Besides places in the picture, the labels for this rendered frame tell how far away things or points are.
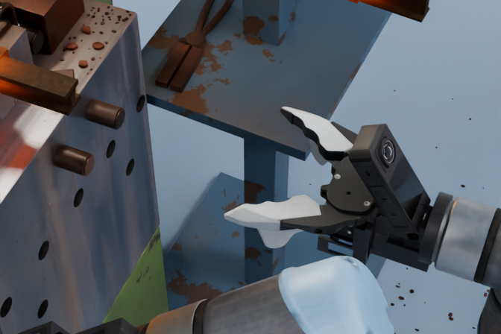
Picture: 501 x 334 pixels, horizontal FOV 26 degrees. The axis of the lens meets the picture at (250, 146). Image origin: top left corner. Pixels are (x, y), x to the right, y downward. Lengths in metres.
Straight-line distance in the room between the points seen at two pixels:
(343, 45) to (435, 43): 1.05
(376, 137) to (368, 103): 1.51
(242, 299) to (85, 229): 0.74
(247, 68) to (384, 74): 1.01
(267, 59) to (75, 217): 0.40
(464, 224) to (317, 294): 0.39
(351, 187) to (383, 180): 0.07
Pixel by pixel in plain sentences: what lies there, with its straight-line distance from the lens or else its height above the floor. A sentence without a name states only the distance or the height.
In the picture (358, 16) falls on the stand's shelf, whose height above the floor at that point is 0.70.
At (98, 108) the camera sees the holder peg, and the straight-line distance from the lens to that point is 1.30.
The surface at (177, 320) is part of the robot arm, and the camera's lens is 0.72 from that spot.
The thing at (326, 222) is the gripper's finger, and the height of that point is 1.00.
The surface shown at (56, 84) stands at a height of 1.01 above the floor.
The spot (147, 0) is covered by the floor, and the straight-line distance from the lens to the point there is 2.75.
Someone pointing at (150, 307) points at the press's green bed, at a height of 0.32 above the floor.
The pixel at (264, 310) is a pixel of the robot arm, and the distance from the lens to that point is 0.68.
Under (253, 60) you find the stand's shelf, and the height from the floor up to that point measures 0.70.
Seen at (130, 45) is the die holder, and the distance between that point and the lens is 1.37.
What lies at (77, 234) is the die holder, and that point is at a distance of 1.40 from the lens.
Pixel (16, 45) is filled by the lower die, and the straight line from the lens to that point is 1.24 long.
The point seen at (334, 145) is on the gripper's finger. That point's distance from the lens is 1.09.
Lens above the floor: 1.84
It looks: 50 degrees down
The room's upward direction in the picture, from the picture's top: straight up
